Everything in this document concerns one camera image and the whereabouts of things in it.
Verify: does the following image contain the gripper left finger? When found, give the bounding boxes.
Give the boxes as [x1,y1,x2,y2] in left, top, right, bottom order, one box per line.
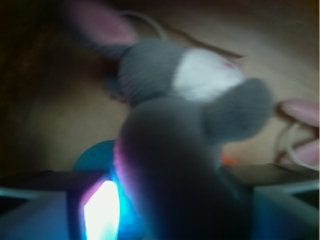
[0,170,120,240]

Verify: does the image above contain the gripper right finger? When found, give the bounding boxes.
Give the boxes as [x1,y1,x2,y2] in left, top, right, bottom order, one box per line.
[221,163,320,240]

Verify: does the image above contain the gray plush bunny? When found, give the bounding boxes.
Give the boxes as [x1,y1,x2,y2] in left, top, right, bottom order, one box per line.
[64,0,272,240]

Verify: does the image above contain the blue dimpled ball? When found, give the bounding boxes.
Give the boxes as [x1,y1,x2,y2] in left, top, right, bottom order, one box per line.
[72,140,116,173]

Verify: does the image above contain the orange plastic toy carrot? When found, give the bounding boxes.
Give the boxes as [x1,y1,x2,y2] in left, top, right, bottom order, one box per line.
[222,155,240,165]

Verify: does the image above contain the pink plush bunny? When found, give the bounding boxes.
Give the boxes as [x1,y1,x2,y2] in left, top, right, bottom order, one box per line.
[276,98,320,172]

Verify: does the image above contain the brown paper bag container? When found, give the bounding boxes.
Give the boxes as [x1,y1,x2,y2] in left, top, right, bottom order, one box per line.
[0,0,320,176]

